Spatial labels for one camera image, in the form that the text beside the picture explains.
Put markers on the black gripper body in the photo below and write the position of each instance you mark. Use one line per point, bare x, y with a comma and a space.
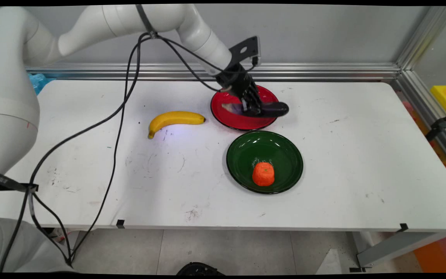
235, 79

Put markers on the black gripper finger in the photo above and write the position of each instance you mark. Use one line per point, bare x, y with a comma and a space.
245, 104
257, 102

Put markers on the purple eggplant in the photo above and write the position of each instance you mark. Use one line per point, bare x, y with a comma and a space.
275, 109

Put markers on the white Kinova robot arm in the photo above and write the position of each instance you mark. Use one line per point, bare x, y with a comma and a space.
10, 97

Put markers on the red plate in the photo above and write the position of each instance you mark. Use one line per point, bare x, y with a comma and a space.
230, 118

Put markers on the green plate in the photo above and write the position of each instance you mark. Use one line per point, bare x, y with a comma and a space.
269, 149

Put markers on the yellow banana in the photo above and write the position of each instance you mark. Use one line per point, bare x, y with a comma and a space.
174, 117

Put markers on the orange toy fruit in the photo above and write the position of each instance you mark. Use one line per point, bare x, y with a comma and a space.
263, 174

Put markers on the black round floor object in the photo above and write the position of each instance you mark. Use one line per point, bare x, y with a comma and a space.
199, 269

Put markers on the black tape marker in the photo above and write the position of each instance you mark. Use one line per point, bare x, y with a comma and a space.
403, 227
120, 223

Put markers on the blue patterned mat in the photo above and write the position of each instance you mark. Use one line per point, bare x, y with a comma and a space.
39, 82

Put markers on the grey table leg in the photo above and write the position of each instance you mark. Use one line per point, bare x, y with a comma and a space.
397, 248

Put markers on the orange box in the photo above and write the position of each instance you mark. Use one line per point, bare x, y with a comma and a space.
439, 255

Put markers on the black grey wrist camera mount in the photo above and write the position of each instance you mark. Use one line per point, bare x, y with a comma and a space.
248, 48

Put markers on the horizontal aluminium frame rail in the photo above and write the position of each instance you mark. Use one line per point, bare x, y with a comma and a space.
323, 71

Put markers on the aluminium side frame rail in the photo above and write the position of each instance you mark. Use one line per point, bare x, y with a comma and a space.
426, 110

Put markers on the aluminium frame corner post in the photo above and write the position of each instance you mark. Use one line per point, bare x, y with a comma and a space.
426, 37

